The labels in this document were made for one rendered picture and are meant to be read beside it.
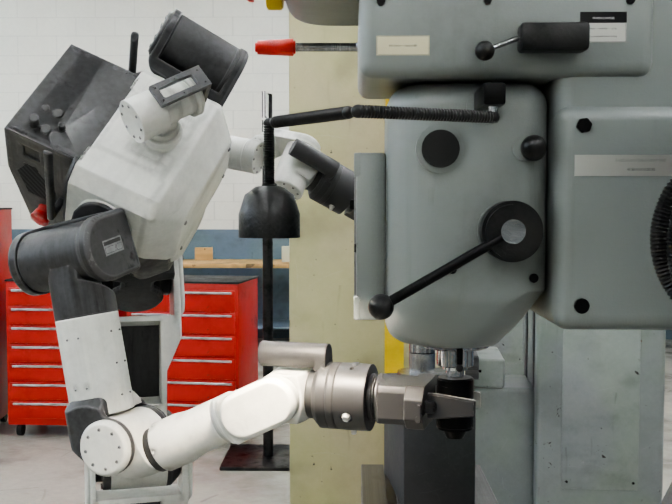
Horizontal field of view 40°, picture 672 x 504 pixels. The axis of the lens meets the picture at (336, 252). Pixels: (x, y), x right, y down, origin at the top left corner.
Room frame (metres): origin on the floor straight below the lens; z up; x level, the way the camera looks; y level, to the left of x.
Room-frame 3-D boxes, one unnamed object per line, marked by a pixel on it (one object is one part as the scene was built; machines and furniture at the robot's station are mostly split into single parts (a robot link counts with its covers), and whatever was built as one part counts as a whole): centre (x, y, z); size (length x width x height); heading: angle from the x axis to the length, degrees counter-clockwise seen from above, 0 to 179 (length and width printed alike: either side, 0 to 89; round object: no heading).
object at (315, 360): (1.24, 0.04, 1.25); 0.11 x 0.11 x 0.11; 74
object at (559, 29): (1.04, -0.22, 1.66); 0.12 x 0.04 x 0.04; 89
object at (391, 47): (1.18, -0.20, 1.68); 0.34 x 0.24 x 0.10; 89
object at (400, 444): (1.61, -0.16, 1.09); 0.22 x 0.12 x 0.20; 5
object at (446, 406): (1.15, -0.14, 1.23); 0.06 x 0.02 x 0.03; 74
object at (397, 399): (1.20, -0.07, 1.23); 0.13 x 0.12 x 0.10; 164
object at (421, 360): (1.66, -0.16, 1.21); 0.05 x 0.05 x 0.05
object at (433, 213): (1.18, -0.16, 1.47); 0.21 x 0.19 x 0.32; 179
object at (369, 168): (1.18, -0.04, 1.45); 0.04 x 0.04 x 0.21; 89
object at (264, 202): (1.08, 0.08, 1.48); 0.07 x 0.07 x 0.06
